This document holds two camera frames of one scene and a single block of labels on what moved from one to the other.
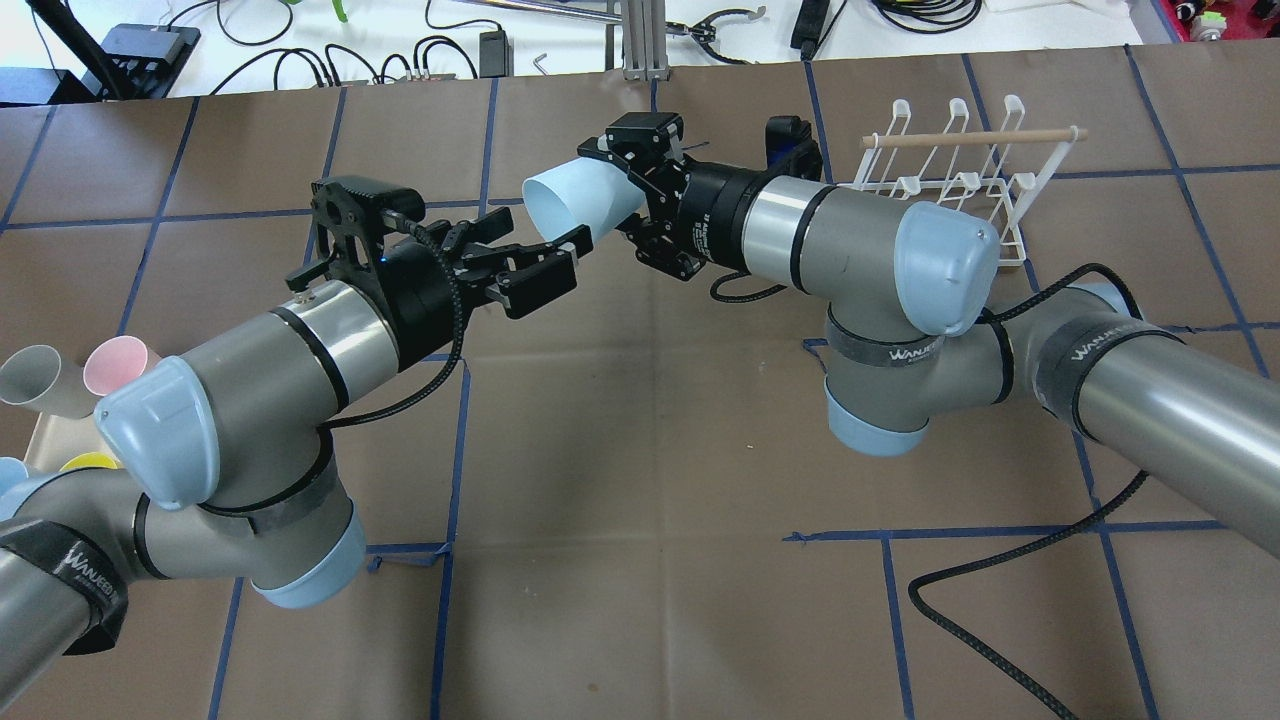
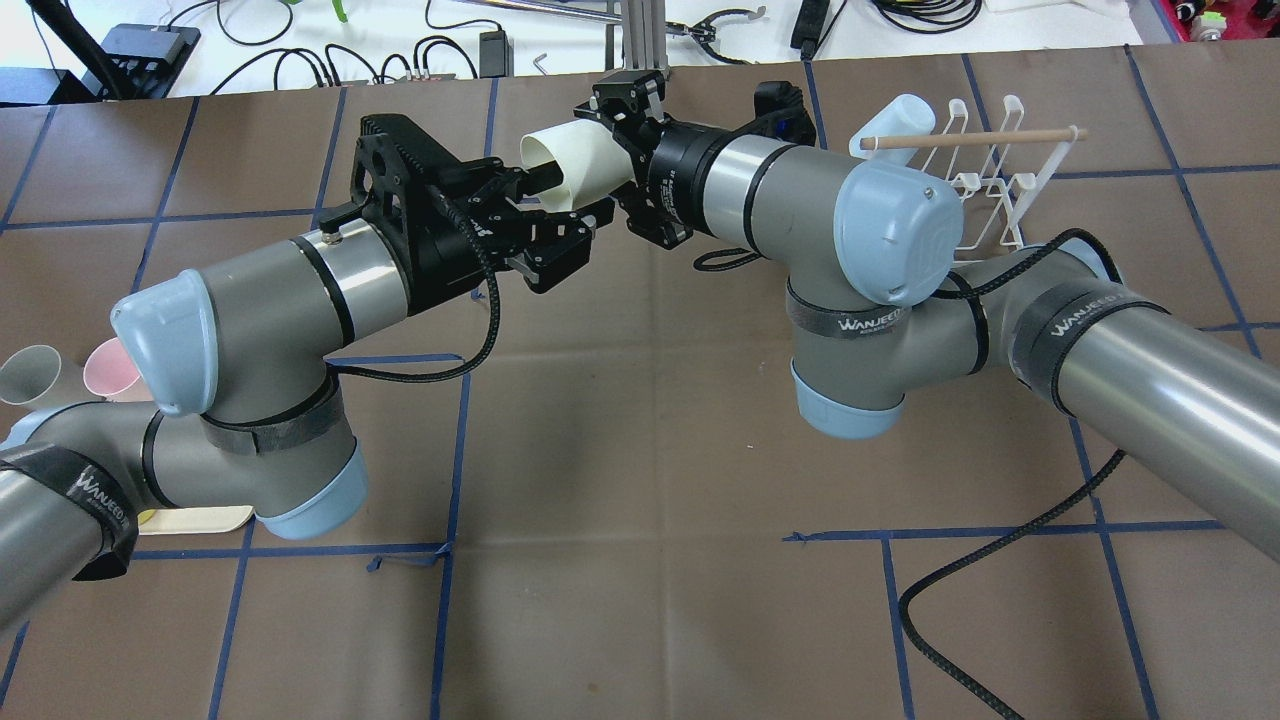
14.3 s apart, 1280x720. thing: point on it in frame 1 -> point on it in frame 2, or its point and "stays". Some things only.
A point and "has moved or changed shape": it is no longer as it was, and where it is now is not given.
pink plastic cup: (114, 361) stays
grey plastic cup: (36, 376) stays
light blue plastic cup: (582, 192) has moved or changed shape
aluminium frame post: (644, 41) stays
